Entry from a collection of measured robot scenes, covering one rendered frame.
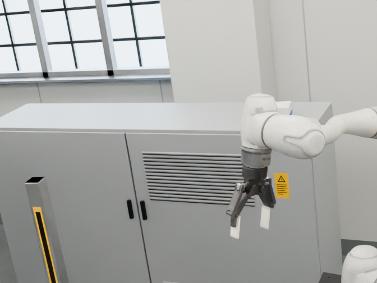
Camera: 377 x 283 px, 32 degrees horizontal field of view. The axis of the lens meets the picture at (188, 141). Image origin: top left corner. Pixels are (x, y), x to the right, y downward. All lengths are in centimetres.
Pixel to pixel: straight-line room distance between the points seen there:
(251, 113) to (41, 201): 99
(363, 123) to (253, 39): 225
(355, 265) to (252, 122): 84
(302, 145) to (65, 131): 246
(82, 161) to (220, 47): 121
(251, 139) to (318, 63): 274
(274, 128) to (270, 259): 202
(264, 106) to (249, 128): 8
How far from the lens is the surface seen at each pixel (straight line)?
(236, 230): 198
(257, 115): 189
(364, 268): 252
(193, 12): 449
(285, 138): 180
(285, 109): 357
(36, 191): 255
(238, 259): 385
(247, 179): 196
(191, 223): 385
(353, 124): 219
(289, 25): 460
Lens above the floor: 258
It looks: 19 degrees down
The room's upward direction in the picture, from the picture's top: 8 degrees counter-clockwise
